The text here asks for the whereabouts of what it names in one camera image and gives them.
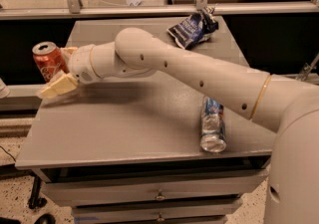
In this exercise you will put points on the top drawer with knob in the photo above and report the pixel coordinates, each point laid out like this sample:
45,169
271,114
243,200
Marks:
158,188

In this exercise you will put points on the blue silver energy drink can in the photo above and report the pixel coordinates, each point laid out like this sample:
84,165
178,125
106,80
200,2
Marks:
212,135

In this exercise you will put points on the drawer with knob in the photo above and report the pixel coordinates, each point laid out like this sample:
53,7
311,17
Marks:
156,211
158,188

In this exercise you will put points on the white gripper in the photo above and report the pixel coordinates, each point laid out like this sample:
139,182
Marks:
81,63

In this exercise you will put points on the blue chip bag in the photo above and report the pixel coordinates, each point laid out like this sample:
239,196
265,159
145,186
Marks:
196,28

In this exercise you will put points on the black caster wheel stand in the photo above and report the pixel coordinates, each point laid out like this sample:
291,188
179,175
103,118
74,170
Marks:
36,201

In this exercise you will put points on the red coke can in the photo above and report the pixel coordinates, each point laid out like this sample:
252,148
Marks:
49,59

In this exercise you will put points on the grey drawer cabinet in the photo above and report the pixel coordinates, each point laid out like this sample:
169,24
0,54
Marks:
146,126

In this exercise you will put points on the lower drawer with knob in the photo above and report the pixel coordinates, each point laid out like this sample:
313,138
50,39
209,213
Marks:
156,211

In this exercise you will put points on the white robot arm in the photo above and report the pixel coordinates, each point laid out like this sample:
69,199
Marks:
288,107

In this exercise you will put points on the white object at left edge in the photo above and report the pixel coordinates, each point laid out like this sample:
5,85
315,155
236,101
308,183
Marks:
4,90

